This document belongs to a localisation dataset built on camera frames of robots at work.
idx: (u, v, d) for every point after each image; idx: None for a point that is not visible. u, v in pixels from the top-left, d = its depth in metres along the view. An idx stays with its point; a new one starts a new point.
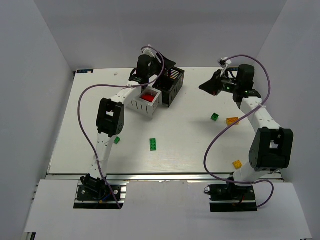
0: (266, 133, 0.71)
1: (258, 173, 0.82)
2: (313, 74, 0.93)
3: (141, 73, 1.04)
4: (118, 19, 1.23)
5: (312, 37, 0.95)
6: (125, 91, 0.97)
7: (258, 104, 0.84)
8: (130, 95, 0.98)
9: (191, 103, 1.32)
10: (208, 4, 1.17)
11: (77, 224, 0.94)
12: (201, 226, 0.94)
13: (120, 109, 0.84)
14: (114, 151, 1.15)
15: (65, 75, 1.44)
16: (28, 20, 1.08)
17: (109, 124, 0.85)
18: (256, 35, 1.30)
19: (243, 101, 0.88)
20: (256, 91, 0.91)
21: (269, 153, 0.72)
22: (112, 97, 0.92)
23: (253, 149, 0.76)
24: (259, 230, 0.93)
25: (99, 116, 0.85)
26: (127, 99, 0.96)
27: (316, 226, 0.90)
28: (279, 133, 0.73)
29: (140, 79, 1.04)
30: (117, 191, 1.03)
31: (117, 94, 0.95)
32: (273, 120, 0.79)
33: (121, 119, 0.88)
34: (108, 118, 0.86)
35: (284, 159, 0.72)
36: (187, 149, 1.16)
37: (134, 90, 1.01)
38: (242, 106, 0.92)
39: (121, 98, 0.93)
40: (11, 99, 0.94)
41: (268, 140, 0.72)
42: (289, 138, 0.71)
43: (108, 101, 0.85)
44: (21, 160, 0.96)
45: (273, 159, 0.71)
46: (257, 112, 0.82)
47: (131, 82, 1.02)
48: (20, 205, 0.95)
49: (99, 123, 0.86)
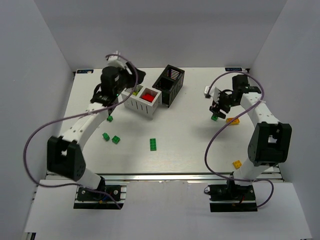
0: (265, 127, 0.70)
1: (257, 170, 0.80)
2: (313, 74, 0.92)
3: (106, 90, 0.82)
4: (118, 19, 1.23)
5: (312, 36, 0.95)
6: (84, 121, 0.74)
7: (257, 99, 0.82)
8: (91, 125, 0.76)
9: (191, 103, 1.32)
10: (208, 4, 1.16)
11: (77, 224, 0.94)
12: (201, 226, 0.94)
13: (73, 152, 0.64)
14: (114, 151, 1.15)
15: (65, 75, 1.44)
16: (27, 19, 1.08)
17: (63, 171, 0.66)
18: (256, 35, 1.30)
19: (243, 96, 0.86)
20: (256, 87, 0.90)
21: (268, 147, 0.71)
22: (65, 133, 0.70)
23: (252, 143, 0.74)
24: (259, 230, 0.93)
25: (50, 162, 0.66)
26: (86, 131, 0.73)
27: (316, 226, 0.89)
28: (277, 128, 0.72)
29: (107, 98, 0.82)
30: (117, 191, 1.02)
31: (72, 126, 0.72)
32: (272, 116, 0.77)
33: (80, 161, 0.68)
34: (61, 162, 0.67)
35: (282, 153, 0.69)
36: (187, 149, 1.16)
37: (97, 116, 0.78)
38: (242, 102, 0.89)
39: (76, 132, 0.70)
40: (11, 99, 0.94)
41: (267, 134, 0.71)
42: (287, 132, 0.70)
43: (57, 140, 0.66)
44: (21, 160, 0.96)
45: (271, 153, 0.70)
46: (257, 107, 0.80)
47: (93, 105, 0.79)
48: (20, 205, 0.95)
49: (52, 169, 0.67)
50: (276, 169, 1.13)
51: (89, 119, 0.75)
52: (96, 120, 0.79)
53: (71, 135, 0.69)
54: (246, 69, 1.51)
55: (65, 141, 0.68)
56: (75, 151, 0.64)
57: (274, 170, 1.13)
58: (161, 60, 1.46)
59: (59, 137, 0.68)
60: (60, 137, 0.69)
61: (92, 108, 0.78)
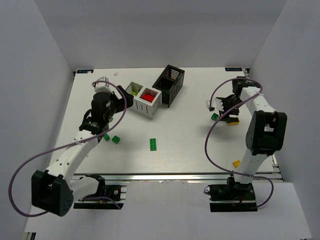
0: (262, 115, 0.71)
1: (256, 161, 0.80)
2: (313, 74, 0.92)
3: (97, 117, 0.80)
4: (118, 19, 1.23)
5: (312, 36, 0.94)
6: (71, 151, 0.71)
7: (256, 92, 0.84)
8: (79, 155, 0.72)
9: (191, 103, 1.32)
10: (208, 4, 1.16)
11: (77, 224, 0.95)
12: (201, 226, 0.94)
13: (58, 189, 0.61)
14: (113, 151, 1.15)
15: (65, 75, 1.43)
16: (27, 19, 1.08)
17: (49, 207, 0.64)
18: (257, 35, 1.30)
19: (242, 90, 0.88)
20: (255, 82, 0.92)
21: (264, 135, 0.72)
22: (51, 167, 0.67)
23: (249, 131, 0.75)
24: (259, 230, 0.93)
25: (35, 197, 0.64)
26: (73, 163, 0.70)
27: (316, 226, 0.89)
28: (274, 117, 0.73)
29: (96, 124, 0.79)
30: (117, 191, 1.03)
31: (59, 158, 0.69)
32: (270, 106, 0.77)
33: (67, 196, 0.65)
34: (47, 198, 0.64)
35: (278, 141, 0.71)
36: (187, 149, 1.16)
37: (85, 145, 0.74)
38: (242, 96, 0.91)
39: (63, 165, 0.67)
40: (11, 99, 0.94)
41: (263, 122, 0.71)
42: (284, 121, 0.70)
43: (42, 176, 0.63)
44: (21, 160, 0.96)
45: (268, 140, 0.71)
46: (255, 99, 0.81)
47: (81, 133, 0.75)
48: (20, 205, 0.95)
49: (37, 204, 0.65)
50: (276, 169, 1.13)
51: (78, 149, 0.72)
52: (85, 149, 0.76)
53: (56, 169, 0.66)
54: (246, 69, 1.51)
55: (51, 176, 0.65)
56: (60, 187, 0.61)
57: (274, 170, 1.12)
58: (161, 60, 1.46)
59: (44, 172, 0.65)
60: (45, 171, 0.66)
61: (80, 136, 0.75)
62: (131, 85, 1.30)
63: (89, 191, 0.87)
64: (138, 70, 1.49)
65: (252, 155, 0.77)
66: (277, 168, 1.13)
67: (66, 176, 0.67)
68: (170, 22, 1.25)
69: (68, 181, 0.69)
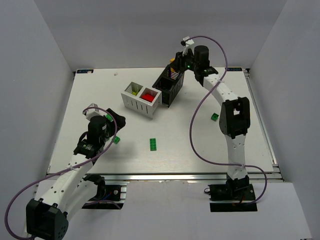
0: (229, 104, 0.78)
1: (239, 145, 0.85)
2: (312, 74, 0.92)
3: (92, 139, 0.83)
4: (118, 19, 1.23)
5: (311, 37, 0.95)
6: (66, 178, 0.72)
7: (217, 80, 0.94)
8: (74, 182, 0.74)
9: (191, 103, 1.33)
10: (208, 4, 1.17)
11: (77, 224, 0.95)
12: (201, 226, 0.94)
13: (54, 217, 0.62)
14: (113, 151, 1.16)
15: (65, 75, 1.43)
16: (27, 18, 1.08)
17: (43, 234, 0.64)
18: (256, 36, 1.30)
19: (204, 79, 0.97)
20: (213, 67, 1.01)
21: (235, 120, 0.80)
22: (45, 195, 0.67)
23: (221, 120, 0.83)
24: (259, 230, 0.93)
25: (30, 225, 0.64)
26: (68, 190, 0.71)
27: (315, 226, 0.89)
28: (238, 102, 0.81)
29: (91, 146, 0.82)
30: (117, 191, 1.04)
31: (53, 186, 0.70)
32: (233, 93, 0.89)
33: (62, 223, 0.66)
34: (42, 225, 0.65)
35: (246, 121, 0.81)
36: (187, 149, 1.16)
37: (80, 171, 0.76)
38: (204, 85, 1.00)
39: (57, 193, 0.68)
40: (11, 99, 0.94)
41: (232, 110, 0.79)
42: (246, 103, 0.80)
43: (37, 205, 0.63)
44: (21, 159, 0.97)
45: (239, 123, 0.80)
46: (218, 87, 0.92)
47: (75, 157, 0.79)
48: (20, 205, 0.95)
49: (32, 231, 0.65)
50: (276, 169, 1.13)
51: (70, 178, 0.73)
52: (79, 176, 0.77)
53: (51, 197, 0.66)
54: (246, 69, 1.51)
55: (45, 204, 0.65)
56: (55, 216, 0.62)
57: (273, 170, 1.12)
58: (161, 60, 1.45)
59: (39, 200, 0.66)
60: (40, 199, 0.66)
61: (74, 161, 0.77)
62: (131, 85, 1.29)
63: (87, 198, 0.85)
64: (138, 70, 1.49)
65: (233, 140, 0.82)
66: (277, 168, 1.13)
67: (61, 204, 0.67)
68: (170, 22, 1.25)
69: (63, 208, 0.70)
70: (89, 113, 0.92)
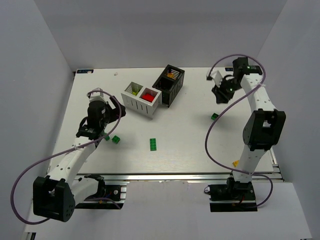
0: (259, 114, 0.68)
1: (254, 156, 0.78)
2: (312, 74, 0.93)
3: (94, 123, 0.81)
4: (118, 20, 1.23)
5: (311, 37, 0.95)
6: (71, 156, 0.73)
7: (258, 83, 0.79)
8: (78, 160, 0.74)
9: (191, 103, 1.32)
10: (208, 5, 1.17)
11: (77, 224, 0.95)
12: (201, 226, 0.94)
13: (62, 191, 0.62)
14: (113, 151, 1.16)
15: (65, 75, 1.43)
16: (27, 18, 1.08)
17: (52, 215, 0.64)
18: (256, 35, 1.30)
19: (244, 77, 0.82)
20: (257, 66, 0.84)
21: (261, 133, 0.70)
22: (52, 173, 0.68)
23: (247, 127, 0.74)
24: (260, 230, 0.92)
25: (36, 204, 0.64)
26: (74, 168, 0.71)
27: (315, 226, 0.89)
28: (273, 114, 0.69)
29: (93, 130, 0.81)
30: (117, 191, 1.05)
31: (59, 164, 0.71)
32: (270, 102, 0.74)
33: (69, 200, 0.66)
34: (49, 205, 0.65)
35: (273, 138, 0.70)
36: (188, 149, 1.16)
37: (84, 150, 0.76)
38: (242, 83, 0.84)
39: (64, 170, 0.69)
40: (12, 98, 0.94)
41: (261, 122, 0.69)
42: (281, 119, 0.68)
43: (44, 181, 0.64)
44: (21, 160, 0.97)
45: (264, 137, 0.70)
46: (257, 90, 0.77)
47: (78, 139, 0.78)
48: (20, 206, 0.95)
49: (38, 212, 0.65)
50: (276, 169, 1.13)
51: (75, 156, 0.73)
52: (84, 155, 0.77)
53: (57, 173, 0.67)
54: None
55: (53, 181, 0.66)
56: (64, 190, 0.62)
57: (273, 170, 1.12)
58: (161, 61, 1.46)
59: (45, 177, 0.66)
60: (47, 177, 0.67)
61: (78, 141, 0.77)
62: (131, 85, 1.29)
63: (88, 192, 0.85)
64: (137, 70, 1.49)
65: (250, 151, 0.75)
66: (277, 168, 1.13)
67: (68, 179, 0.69)
68: (170, 22, 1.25)
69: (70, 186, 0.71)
70: (90, 98, 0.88)
